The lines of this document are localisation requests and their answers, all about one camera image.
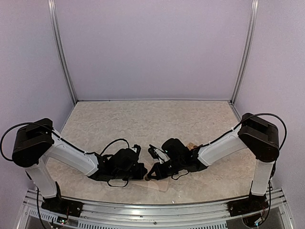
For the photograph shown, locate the right aluminium frame post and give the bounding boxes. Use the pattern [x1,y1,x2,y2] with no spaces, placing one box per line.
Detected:
[230,0,259,106]

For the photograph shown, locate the front aluminium rail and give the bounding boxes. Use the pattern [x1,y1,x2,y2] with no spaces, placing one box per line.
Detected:
[16,189,294,229]

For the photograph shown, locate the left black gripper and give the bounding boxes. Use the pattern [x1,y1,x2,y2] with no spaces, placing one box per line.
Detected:
[113,164,148,181]

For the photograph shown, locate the left aluminium frame post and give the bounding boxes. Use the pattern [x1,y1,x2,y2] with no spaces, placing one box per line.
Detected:
[47,0,78,105]

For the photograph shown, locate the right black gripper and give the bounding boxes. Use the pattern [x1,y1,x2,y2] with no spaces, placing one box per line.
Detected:
[148,157,184,180]

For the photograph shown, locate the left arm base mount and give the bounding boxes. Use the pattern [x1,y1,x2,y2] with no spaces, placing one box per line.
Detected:
[41,182,83,218]

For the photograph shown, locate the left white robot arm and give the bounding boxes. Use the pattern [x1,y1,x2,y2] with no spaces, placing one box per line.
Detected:
[12,118,148,212]

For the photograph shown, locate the wax seal sticker sheet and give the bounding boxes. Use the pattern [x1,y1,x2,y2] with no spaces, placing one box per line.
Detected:
[187,142,198,150]

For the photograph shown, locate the aluminium frame post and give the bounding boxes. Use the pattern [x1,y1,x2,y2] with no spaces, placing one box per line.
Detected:
[47,0,78,105]
[230,0,259,106]

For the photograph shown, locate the pink envelope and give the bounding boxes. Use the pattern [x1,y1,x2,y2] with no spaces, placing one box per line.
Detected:
[139,178,169,192]

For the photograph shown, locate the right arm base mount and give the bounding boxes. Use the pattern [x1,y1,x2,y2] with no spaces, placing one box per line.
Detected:
[227,184,270,217]

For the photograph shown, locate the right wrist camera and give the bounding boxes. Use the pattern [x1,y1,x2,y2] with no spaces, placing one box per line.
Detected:
[148,145,170,164]

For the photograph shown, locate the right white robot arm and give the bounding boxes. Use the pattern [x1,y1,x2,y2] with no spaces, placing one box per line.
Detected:
[146,113,280,212]

